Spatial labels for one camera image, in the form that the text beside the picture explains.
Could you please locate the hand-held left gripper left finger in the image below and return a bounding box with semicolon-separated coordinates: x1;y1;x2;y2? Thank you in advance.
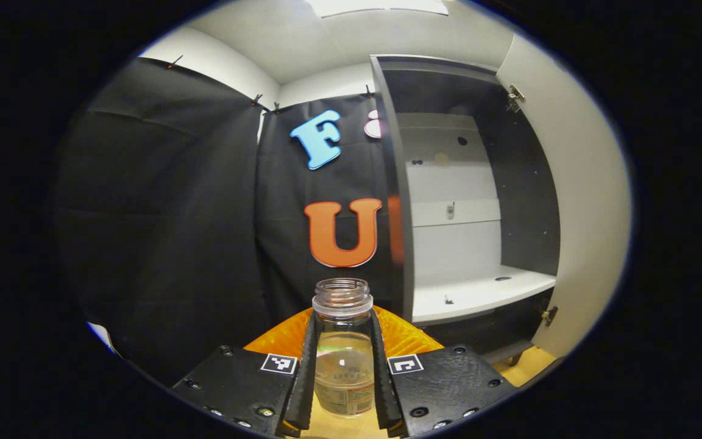
171;308;318;438

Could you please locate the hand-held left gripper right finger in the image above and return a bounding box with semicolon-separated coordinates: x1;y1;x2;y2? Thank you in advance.
368;307;517;438

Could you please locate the clear glass bottle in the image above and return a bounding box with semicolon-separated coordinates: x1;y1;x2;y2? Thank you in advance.
311;277;376;419

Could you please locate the dark grey cabinet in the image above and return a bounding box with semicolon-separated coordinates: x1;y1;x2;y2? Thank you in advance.
369;54;562;366

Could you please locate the beige cabinet door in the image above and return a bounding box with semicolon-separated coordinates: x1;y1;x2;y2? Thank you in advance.
496;32;633;359

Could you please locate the white cabinet shelf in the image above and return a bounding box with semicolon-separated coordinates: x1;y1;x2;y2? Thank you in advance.
411;265;557;324

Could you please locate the black backdrop cloth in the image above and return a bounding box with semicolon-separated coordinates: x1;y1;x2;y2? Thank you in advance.
52;57;403;388

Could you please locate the large ceiling light panel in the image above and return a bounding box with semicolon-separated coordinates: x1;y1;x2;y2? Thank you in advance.
305;0;449;18

